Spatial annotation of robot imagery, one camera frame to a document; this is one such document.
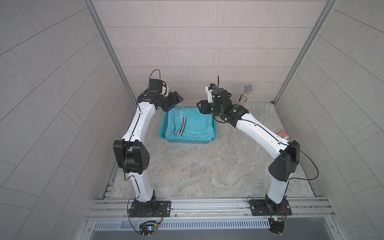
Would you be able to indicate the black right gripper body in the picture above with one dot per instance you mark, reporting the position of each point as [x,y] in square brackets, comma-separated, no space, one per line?
[209,107]

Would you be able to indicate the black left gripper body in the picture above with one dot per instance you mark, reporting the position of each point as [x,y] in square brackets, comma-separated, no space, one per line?
[167,102]

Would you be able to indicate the teal pants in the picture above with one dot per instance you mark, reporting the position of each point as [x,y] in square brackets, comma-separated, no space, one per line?
[190,124]

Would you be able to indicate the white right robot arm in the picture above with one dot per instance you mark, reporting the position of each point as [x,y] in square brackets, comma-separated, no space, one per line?
[285,154]

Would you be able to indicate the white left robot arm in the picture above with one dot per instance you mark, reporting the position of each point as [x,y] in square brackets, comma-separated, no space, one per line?
[130,152]

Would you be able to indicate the teal plastic laundry basket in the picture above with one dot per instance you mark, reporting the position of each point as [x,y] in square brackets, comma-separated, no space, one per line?
[163,135]

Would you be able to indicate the glitter microphone on black stand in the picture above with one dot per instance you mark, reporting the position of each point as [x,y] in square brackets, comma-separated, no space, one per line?
[244,96]

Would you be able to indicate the pink and yellow small box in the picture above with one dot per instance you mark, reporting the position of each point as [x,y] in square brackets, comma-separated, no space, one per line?
[283,135]

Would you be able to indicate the left green circuit board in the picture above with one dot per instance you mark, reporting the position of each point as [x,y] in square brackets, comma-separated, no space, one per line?
[148,228]

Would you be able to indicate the green circuit board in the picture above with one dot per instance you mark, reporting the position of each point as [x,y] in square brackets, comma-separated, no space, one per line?
[148,228]
[277,226]

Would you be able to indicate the right green circuit board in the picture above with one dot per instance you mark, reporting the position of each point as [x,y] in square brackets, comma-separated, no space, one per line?
[277,226]

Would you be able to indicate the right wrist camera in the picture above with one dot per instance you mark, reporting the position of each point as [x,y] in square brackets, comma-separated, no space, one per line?
[218,98]

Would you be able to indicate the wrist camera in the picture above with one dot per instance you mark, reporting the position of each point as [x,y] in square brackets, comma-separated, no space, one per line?
[157,87]
[218,98]

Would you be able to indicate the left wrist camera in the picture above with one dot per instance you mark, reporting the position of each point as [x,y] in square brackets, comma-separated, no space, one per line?
[157,87]

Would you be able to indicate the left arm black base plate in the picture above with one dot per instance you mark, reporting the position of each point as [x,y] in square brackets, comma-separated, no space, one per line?
[149,209]

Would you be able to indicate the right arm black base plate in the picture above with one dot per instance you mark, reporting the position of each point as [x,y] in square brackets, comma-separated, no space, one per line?
[259,208]

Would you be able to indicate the aluminium mounting rail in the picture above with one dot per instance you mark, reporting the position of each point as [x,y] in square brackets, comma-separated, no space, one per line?
[213,208]

